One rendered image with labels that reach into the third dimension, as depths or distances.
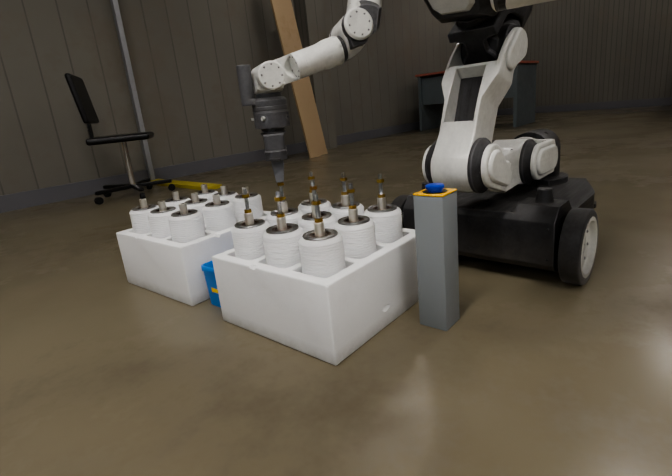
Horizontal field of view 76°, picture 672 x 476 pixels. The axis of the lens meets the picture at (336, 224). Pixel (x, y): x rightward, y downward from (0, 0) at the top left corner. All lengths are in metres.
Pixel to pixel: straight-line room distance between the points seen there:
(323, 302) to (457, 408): 0.31
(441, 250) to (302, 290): 0.31
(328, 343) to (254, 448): 0.25
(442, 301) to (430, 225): 0.17
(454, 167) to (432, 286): 0.32
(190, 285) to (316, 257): 0.51
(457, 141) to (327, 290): 0.54
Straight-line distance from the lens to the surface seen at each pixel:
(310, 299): 0.89
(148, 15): 4.45
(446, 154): 1.16
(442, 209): 0.92
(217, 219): 1.37
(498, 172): 1.17
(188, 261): 1.28
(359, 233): 0.97
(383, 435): 0.77
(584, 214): 1.23
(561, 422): 0.83
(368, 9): 1.20
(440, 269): 0.97
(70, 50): 4.13
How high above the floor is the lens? 0.52
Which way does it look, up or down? 15 degrees down
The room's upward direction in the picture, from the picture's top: 6 degrees counter-clockwise
